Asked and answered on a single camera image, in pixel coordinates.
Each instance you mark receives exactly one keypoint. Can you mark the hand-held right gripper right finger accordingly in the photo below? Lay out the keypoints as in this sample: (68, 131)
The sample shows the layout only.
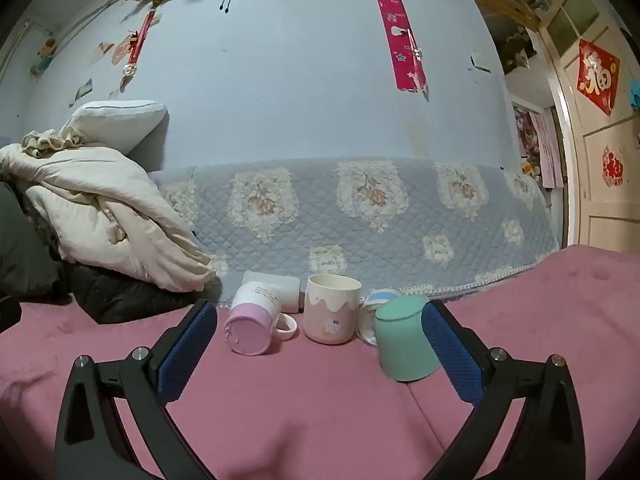
(452, 355)

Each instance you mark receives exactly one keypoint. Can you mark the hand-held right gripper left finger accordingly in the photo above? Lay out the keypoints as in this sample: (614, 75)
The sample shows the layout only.
(180, 355)

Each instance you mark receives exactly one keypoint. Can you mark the mint green cup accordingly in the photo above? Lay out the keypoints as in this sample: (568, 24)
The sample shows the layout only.
(405, 342)

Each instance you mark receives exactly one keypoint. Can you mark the white cup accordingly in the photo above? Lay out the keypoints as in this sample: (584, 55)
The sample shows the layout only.
(272, 285)

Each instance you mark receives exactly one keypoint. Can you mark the cream and pink cup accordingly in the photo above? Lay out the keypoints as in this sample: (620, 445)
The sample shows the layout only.
(330, 310)

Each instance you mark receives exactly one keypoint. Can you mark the pink and white mug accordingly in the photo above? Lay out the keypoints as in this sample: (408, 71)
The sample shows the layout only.
(252, 322)

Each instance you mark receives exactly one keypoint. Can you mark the black jacket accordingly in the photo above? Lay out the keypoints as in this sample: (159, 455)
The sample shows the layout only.
(125, 292)

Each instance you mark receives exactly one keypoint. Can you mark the clear glass with blue lid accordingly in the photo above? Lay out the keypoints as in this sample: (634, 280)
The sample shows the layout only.
(372, 310)

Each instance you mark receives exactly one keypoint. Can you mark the pink fleece blanket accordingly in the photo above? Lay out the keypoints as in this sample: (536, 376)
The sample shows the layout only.
(320, 390)

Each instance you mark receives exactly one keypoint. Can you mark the grey quilted floral cover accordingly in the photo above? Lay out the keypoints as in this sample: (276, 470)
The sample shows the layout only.
(360, 220)

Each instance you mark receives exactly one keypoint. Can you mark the cream blanket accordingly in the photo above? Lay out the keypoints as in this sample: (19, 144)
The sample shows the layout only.
(100, 205)

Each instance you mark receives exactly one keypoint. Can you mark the pink curtain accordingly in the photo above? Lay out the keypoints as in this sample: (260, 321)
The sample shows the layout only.
(547, 150)

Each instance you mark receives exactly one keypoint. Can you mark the white pillow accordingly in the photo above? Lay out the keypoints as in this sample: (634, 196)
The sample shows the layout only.
(120, 122)

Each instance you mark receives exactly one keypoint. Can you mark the red round door sticker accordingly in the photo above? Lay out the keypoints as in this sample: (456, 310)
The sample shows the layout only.
(612, 166)

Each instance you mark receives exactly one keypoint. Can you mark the cream wooden door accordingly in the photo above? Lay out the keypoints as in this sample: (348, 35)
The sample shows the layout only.
(595, 150)

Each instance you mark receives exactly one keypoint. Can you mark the red diamond door decoration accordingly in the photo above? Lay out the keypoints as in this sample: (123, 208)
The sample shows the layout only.
(597, 75)

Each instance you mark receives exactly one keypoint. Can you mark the red height chart sticker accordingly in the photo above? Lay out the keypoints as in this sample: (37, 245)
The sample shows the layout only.
(400, 35)

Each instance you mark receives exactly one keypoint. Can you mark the white wall switch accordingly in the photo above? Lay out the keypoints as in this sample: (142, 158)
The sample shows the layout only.
(479, 59)

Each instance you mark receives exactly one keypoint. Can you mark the red hanging wall ornament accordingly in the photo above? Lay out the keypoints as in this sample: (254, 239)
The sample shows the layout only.
(137, 45)

